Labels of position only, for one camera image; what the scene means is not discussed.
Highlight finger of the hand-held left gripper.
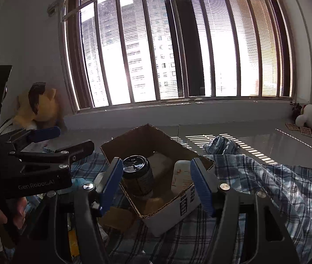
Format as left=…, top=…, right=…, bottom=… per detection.
left=9, top=140, right=95, bottom=171
left=0, top=126, right=61, bottom=150

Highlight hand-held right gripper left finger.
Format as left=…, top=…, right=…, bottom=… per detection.
left=13, top=157, right=124, bottom=264

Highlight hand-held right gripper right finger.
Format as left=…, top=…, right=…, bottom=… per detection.
left=190, top=158, right=301, bottom=264

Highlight brown cardboard box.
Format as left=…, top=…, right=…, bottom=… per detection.
left=98, top=123, right=216, bottom=237

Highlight person's left hand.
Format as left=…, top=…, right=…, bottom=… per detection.
left=0, top=196, right=29, bottom=237

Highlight white plastic bottle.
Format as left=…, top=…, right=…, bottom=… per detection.
left=171, top=160, right=196, bottom=196

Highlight black lidded jar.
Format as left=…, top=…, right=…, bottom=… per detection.
left=121, top=155, right=155, bottom=198

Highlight yellow plush toy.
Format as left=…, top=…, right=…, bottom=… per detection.
left=13, top=82, right=63, bottom=130

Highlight blue plaid blanket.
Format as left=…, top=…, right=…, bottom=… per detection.
left=43, top=136, right=312, bottom=264

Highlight yellow flat packet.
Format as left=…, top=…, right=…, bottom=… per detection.
left=68, top=228, right=80, bottom=257

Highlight dark dried flowers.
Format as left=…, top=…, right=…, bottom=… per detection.
left=290, top=102, right=303, bottom=115

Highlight window with metal bars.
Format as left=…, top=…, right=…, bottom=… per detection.
left=48, top=0, right=295, bottom=113

